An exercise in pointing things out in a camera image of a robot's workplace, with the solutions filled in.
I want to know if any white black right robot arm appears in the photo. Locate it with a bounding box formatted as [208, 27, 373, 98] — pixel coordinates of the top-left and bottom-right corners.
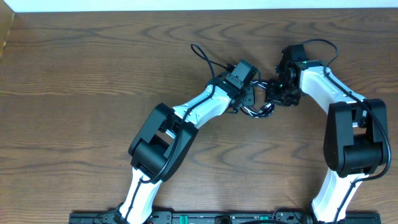
[266, 53, 392, 223]

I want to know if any black USB cable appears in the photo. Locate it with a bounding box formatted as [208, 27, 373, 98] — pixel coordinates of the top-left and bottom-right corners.
[241, 79, 276, 119]

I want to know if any white USB cable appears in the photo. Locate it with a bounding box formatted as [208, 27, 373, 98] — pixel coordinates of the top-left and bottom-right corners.
[242, 80, 274, 118]

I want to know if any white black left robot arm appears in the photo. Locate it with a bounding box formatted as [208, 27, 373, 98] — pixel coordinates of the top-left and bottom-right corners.
[119, 79, 254, 223]

